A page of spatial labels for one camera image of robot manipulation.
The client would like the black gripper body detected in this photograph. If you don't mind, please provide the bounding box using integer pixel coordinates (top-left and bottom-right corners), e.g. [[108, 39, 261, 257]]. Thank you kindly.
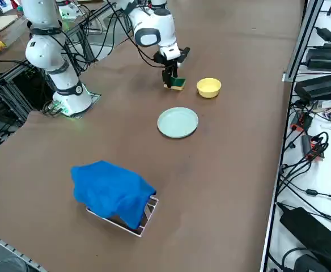
[[153, 47, 191, 69]]

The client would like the green and yellow sponge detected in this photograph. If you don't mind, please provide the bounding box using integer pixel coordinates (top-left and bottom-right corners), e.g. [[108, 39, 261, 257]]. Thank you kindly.
[[163, 76, 187, 92]]

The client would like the small yellow dish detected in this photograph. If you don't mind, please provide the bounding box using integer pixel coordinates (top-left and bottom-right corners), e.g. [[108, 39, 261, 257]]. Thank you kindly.
[[196, 78, 222, 99]]

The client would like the pale green plate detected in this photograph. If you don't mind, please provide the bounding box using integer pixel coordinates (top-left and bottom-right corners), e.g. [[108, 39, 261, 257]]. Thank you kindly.
[[157, 106, 200, 139]]

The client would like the blue cloth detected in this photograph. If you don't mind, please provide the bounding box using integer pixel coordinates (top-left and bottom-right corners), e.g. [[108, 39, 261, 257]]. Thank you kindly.
[[70, 159, 158, 230]]

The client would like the orange and black device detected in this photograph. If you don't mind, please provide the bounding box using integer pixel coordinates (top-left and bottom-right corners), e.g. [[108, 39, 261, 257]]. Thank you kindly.
[[290, 110, 315, 133], [300, 134, 325, 163]]

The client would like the flat black box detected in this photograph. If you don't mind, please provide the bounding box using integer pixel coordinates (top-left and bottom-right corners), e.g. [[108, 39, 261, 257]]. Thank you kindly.
[[294, 71, 331, 101]]

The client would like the long black box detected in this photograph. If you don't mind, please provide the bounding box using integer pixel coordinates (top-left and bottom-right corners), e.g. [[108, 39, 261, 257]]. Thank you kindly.
[[305, 42, 331, 72]]

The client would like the small black power adapter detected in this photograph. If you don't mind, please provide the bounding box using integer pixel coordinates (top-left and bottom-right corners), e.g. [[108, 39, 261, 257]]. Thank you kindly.
[[315, 27, 331, 42]]

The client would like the white metal rack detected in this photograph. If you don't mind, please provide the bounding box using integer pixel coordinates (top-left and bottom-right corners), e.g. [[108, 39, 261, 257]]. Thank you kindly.
[[85, 195, 160, 237]]

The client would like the wooden board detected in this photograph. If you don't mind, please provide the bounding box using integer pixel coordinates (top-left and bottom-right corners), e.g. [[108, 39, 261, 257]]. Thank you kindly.
[[0, 14, 19, 33]]

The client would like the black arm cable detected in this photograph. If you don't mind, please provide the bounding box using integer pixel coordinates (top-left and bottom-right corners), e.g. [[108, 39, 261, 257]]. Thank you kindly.
[[105, 0, 168, 69]]

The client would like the aluminium profile post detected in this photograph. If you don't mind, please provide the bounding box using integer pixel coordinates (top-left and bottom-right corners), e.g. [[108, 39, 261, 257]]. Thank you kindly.
[[282, 0, 325, 83]]

